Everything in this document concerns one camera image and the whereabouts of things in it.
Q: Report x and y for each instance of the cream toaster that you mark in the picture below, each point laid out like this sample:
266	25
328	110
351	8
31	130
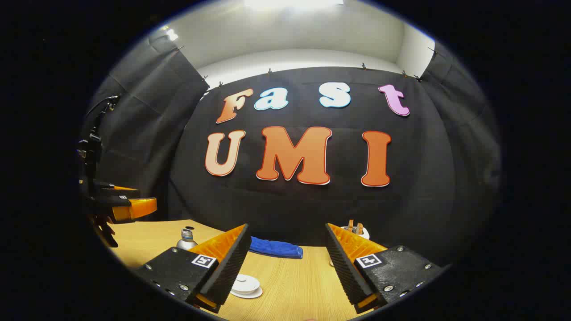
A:
363	232

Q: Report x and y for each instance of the silver water bottle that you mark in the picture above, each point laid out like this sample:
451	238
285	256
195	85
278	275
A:
186	243

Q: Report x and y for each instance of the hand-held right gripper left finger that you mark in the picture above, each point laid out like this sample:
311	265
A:
232	263

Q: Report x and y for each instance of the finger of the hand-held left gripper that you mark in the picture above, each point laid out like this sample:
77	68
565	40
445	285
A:
120	193
134	209

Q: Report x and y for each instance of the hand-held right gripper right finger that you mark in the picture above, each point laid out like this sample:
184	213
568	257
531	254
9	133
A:
343	267

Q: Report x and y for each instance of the white saucer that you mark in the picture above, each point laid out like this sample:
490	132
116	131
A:
254	294

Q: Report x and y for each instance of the ceiling light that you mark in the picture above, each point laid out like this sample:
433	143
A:
292	3

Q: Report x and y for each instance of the blue towel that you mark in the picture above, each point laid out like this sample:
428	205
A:
274	247

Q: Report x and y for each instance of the black backdrop cloth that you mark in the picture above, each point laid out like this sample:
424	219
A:
290	205

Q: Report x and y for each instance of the white teacup lid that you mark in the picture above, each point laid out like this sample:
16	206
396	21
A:
246	281

